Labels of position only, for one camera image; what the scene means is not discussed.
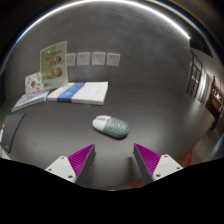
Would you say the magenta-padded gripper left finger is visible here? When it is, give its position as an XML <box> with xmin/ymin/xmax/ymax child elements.
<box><xmin>45</xmin><ymin>143</ymin><xmax>97</xmax><ymax>187</ymax></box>

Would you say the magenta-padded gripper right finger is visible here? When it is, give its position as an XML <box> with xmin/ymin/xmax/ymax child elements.
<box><xmin>133</xmin><ymin>143</ymin><xmax>184</xmax><ymax>186</ymax></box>

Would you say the white and green perforated mouse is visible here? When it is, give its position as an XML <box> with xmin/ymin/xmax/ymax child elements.
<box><xmin>92</xmin><ymin>114</ymin><xmax>131</xmax><ymax>140</ymax></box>

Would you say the grey striped book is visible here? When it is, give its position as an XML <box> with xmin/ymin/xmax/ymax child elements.
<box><xmin>11</xmin><ymin>89</ymin><xmax>50</xmax><ymax>113</ymax></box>

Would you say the white book with blue band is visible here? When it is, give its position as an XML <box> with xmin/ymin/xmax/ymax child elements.
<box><xmin>46</xmin><ymin>81</ymin><xmax>110</xmax><ymax>106</ymax></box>

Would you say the white sticker card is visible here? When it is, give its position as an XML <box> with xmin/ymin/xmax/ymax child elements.
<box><xmin>24</xmin><ymin>71</ymin><xmax>44</xmax><ymax>95</ymax></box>

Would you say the green upright menu sign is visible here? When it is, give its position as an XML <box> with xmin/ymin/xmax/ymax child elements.
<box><xmin>39</xmin><ymin>40</ymin><xmax>69</xmax><ymax>91</ymax></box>

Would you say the white curved light strip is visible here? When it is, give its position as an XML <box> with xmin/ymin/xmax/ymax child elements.
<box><xmin>0</xmin><ymin>0</ymin><xmax>192</xmax><ymax>73</ymax></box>

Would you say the glass door with dark frame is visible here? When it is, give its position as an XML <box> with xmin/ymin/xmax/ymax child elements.
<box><xmin>186</xmin><ymin>49</ymin><xmax>208</xmax><ymax>105</ymax></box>

